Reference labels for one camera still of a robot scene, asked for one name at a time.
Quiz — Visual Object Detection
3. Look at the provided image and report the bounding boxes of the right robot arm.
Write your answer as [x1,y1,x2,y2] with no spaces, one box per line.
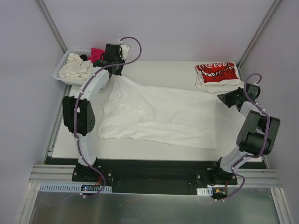
[208,84,281,185]

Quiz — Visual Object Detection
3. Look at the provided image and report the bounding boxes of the left white cable duct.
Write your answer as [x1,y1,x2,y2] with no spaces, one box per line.
[39,183,102,194]

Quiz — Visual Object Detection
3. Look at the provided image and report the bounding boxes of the folded Coca-Cola print t-shirt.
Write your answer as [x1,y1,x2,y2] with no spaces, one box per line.
[195,62,244,93]

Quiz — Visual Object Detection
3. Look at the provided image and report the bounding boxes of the aluminium extrusion rail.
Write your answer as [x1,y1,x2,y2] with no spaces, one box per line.
[235,169,282,187]
[29,164,78,183]

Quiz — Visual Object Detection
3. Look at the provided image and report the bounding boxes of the aluminium extrusion rail left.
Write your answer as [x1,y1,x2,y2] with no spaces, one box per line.
[29,164,78,183]

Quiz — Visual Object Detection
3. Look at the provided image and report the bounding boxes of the plain white t-shirt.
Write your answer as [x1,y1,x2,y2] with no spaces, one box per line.
[98,77,216,150]

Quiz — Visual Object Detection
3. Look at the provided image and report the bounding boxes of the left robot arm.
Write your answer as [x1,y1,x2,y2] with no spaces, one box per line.
[62,41,130,182]

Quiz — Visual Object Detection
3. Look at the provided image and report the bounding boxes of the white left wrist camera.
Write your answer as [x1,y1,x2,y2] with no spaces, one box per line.
[118,41,130,61]

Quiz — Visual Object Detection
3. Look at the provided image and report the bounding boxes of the pink garment in basket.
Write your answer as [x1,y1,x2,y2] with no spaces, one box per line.
[88,48,105,63]

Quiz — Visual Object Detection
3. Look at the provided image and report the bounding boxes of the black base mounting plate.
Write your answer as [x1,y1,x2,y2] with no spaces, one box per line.
[72,159,237,195]

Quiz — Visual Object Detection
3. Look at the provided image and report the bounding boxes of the aluminium frame post left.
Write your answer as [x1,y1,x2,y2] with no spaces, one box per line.
[35,0,67,53]

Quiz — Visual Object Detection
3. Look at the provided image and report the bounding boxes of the black garment in basket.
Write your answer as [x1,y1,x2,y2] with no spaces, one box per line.
[80,54,88,61]

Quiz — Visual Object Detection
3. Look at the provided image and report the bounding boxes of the right white cable duct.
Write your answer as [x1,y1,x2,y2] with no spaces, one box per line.
[196,188,213,196]

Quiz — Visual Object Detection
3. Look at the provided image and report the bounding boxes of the aluminium extrusion rail right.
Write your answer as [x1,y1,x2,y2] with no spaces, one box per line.
[235,169,282,187]

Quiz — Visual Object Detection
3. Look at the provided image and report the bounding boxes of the aluminium frame post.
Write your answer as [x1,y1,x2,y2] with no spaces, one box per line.
[35,0,67,53]
[237,0,282,69]

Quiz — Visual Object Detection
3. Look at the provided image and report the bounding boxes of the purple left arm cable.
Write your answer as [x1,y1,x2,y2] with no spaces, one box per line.
[73,36,142,199]

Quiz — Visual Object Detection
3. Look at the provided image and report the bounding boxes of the aluminium frame post right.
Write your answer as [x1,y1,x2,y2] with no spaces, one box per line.
[237,0,282,69]

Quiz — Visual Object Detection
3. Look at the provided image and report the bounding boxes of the white plastic laundry basket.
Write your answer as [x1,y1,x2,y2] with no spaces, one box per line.
[53,49,99,86]

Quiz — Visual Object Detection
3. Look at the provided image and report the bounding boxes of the white cable duct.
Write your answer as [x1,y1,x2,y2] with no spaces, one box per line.
[196,188,213,196]
[39,183,102,194]

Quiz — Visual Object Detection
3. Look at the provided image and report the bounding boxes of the cream shirt in basket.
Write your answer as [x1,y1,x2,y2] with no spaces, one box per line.
[58,53,93,81]

